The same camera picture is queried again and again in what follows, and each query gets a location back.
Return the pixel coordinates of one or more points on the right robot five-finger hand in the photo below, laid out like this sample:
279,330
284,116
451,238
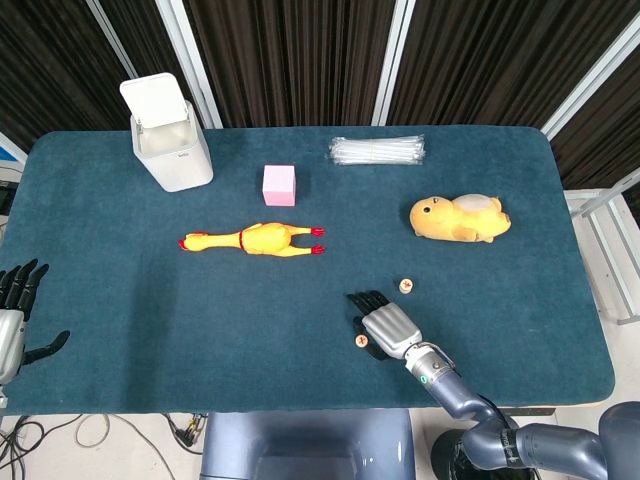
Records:
390,327

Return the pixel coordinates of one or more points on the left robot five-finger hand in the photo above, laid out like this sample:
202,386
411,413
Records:
10,345

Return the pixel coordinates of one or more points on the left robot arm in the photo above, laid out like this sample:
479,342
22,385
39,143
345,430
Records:
2,397

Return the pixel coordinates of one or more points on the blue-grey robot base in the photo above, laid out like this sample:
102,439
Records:
305,445

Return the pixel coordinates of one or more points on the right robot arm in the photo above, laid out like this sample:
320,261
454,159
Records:
450,395

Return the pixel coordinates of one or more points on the yellow plush animal toy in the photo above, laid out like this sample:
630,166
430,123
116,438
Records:
450,220

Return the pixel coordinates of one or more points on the black bin with bag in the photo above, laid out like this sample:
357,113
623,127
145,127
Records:
445,457

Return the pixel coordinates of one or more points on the teal blue table cloth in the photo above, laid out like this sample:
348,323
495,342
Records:
150,300

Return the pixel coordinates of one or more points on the black box device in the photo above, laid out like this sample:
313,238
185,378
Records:
4,197

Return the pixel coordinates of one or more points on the yellow rubber chicken toy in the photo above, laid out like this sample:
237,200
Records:
265,240

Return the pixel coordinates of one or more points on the bundle of clear straws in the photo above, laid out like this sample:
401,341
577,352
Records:
377,150

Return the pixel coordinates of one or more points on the pink cube block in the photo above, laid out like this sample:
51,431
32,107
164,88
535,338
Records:
279,186

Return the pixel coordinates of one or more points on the blue white panel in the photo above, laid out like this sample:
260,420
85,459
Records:
7,150

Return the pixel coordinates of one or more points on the black power plug strip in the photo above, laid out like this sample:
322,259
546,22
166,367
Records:
187,434

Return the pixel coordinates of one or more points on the white trash bin with lid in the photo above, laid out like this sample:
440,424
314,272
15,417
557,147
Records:
175,160

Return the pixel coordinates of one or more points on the dark pleated curtain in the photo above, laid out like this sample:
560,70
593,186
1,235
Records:
50,60
610,130
295,60
490,60

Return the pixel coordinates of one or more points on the white metal frame rack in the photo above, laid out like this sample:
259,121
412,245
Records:
607,196

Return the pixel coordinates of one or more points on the white frame post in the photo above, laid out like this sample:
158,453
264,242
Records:
393,60
590,80
187,55
109,36

